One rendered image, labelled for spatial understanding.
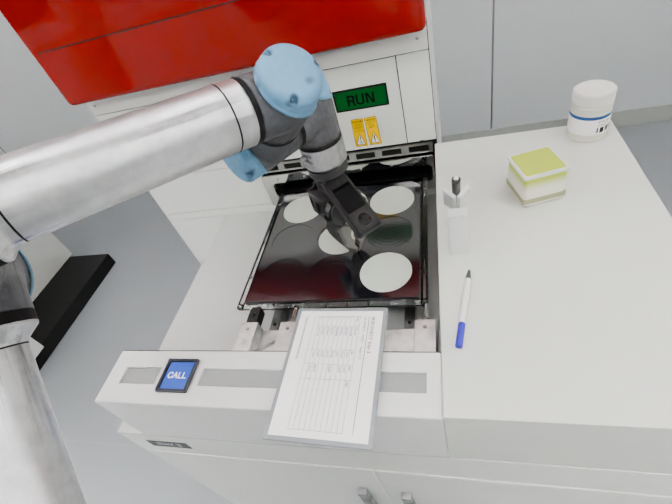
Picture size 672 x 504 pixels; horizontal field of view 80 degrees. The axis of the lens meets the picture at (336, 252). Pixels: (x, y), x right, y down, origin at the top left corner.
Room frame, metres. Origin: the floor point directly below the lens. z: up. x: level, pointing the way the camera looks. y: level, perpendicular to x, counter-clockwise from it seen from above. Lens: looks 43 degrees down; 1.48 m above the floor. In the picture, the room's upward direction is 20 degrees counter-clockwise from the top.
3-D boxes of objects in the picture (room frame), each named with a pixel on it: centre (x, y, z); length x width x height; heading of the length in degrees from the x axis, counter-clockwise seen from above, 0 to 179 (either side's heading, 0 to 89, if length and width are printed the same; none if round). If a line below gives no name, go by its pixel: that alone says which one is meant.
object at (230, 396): (0.35, 0.18, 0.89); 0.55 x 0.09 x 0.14; 67
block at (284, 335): (0.44, 0.14, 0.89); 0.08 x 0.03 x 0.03; 157
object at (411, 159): (0.86, -0.09, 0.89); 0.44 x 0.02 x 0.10; 67
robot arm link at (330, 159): (0.61, -0.03, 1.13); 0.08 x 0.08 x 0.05
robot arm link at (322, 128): (0.61, -0.03, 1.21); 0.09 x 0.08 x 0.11; 121
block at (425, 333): (0.34, -0.09, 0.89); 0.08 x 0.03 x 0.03; 157
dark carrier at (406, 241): (0.66, -0.02, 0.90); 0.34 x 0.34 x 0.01; 67
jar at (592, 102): (0.63, -0.55, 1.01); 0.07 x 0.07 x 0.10
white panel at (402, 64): (0.94, 0.07, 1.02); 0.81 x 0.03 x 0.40; 67
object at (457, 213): (0.46, -0.20, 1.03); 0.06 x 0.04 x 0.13; 157
